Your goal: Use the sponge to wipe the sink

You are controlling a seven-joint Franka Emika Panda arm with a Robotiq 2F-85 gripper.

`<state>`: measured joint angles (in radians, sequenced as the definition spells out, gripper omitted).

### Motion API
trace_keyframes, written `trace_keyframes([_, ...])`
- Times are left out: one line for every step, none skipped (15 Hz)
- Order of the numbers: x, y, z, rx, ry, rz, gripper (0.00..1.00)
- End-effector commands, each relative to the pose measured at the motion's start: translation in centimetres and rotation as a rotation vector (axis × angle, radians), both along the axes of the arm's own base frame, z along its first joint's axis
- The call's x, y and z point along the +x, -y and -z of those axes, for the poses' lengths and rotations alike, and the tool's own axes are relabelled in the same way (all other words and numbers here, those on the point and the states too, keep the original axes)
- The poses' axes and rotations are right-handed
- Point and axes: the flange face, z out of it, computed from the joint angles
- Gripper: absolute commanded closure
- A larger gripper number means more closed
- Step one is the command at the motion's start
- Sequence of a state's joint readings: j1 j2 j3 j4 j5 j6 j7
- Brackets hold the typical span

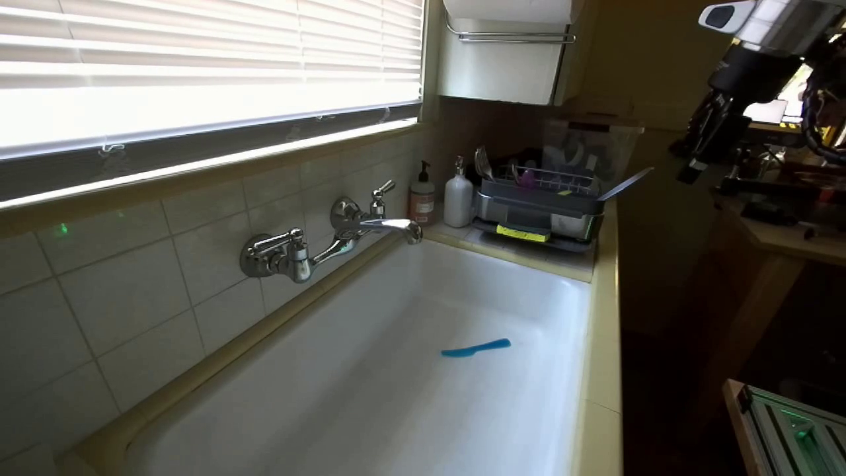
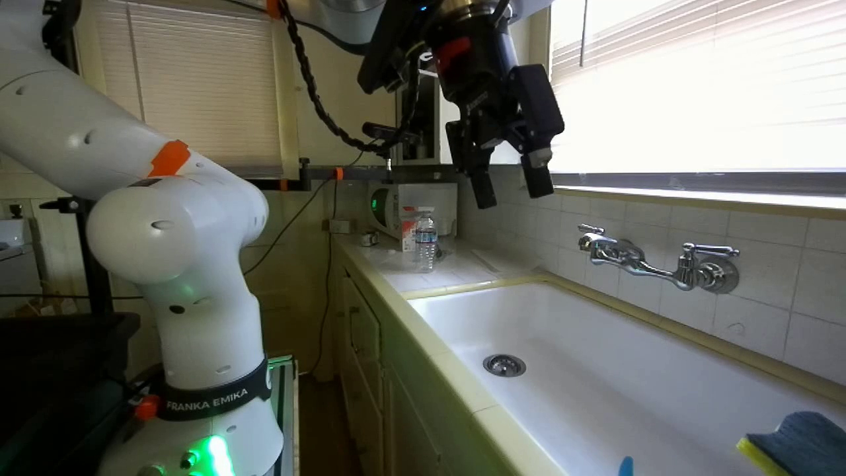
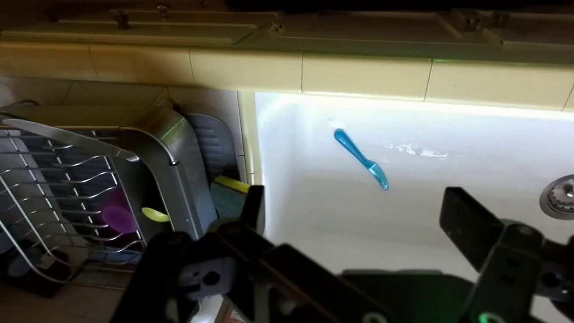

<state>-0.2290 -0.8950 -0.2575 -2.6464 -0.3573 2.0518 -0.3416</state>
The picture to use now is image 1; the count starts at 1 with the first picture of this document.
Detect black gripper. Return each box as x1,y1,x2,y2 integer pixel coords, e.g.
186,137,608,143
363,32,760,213
673,45,806,186

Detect yellow green scrub sponge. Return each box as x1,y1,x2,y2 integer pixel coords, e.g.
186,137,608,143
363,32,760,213
496,223,552,246

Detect white sink basin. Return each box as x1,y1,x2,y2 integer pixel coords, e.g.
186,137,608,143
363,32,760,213
123,234,596,476

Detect grey utensil blade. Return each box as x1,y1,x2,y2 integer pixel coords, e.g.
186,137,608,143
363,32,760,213
596,164,656,207

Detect wooden table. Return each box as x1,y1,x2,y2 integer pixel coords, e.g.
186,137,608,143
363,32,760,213
711,183,846,270

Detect clear plastic container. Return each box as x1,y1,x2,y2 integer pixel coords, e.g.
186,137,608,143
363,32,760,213
539,117,648,183

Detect grey metal dish rack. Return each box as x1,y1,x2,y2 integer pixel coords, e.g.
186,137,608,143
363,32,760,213
472,160,613,258

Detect white soap pump bottle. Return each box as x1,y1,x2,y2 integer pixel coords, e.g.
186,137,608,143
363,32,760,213
443,155,478,230

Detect brown soap pump bottle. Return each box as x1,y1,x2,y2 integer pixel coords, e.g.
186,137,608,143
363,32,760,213
407,159,440,228

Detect box with green light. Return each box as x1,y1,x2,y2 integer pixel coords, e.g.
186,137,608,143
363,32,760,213
723,375,846,476

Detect blue plastic knife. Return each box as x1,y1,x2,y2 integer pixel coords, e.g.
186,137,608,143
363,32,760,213
440,335,513,360

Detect white window blinds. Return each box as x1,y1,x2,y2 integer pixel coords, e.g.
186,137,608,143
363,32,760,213
0,0,426,164

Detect white wall cabinet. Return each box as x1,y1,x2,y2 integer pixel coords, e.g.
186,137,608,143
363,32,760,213
437,0,578,109

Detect chrome wall faucet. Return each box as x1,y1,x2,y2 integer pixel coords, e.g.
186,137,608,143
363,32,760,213
238,176,426,286

